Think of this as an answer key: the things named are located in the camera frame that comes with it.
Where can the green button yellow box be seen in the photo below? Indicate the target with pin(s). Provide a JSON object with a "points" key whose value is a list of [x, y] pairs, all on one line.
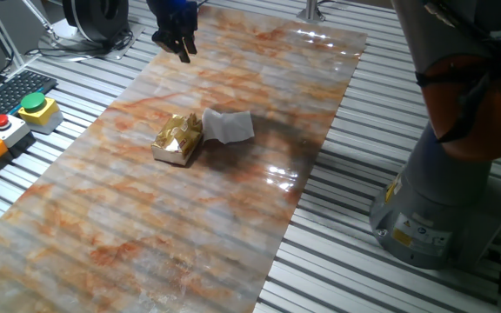
{"points": [[37, 111]]}

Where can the black computer keyboard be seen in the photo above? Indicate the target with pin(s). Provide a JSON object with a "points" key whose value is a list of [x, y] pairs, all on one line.
{"points": [[7, 95]]}

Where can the marble pattern table mat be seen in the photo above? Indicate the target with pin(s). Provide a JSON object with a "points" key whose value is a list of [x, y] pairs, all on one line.
{"points": [[146, 226]]}

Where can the red button white box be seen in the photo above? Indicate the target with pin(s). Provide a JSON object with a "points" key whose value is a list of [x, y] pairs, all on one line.
{"points": [[9, 128]]}

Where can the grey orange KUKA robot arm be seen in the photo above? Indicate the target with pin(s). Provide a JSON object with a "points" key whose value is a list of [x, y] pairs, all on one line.
{"points": [[446, 174]]}

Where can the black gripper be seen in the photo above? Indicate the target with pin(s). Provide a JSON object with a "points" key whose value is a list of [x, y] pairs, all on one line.
{"points": [[174, 17]]}

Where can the metal base plate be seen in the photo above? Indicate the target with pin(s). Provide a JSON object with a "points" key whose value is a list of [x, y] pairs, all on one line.
{"points": [[128, 37]]}

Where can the white paper napkin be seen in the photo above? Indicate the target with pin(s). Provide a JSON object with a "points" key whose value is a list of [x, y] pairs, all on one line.
{"points": [[229, 126]]}

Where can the slanted aluminium frame post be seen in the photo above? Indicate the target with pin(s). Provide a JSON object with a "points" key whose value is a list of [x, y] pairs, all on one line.
{"points": [[0, 37]]}

